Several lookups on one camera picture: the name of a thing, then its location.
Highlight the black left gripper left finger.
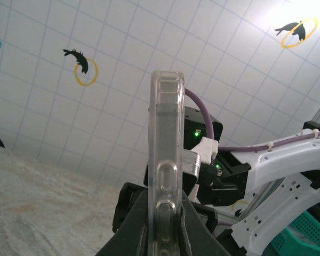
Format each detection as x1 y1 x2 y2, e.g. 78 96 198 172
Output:
95 189 150 256

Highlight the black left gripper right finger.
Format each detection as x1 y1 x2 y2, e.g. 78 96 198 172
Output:
179 197 232 256

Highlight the black phone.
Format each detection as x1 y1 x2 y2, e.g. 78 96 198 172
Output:
146 69 187 256

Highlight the teal plastic basket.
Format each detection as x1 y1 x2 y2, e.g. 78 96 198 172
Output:
266 210 320 256

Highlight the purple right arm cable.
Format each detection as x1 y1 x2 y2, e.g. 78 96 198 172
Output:
185 89 320 228

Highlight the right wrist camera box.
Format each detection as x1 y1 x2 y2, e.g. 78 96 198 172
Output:
181 137 220 203

